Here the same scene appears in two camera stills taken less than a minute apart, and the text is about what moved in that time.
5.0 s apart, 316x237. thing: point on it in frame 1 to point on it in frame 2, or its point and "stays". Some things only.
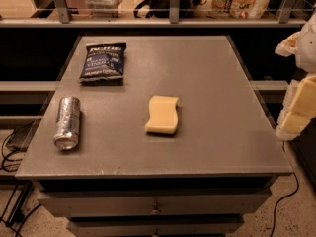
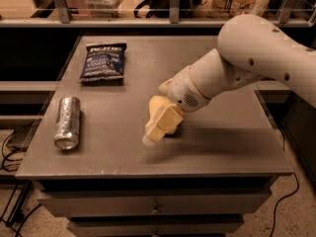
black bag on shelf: (159, 1) stays
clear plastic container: (102, 1) stays
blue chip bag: (103, 62) stays
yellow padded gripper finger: (299, 108) to (164, 120)
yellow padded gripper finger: (288, 46) to (165, 86)
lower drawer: (155, 227) stays
